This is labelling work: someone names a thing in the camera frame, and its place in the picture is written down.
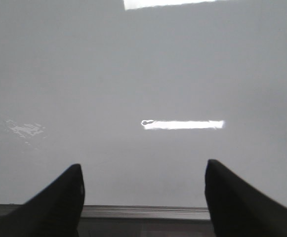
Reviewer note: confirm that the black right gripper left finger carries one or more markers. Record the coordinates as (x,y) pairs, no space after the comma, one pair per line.
(53,212)

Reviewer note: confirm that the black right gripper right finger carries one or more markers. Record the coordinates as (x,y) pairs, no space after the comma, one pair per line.
(237,209)

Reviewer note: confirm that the white whiteboard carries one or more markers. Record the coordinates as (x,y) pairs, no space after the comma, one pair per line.
(143,98)

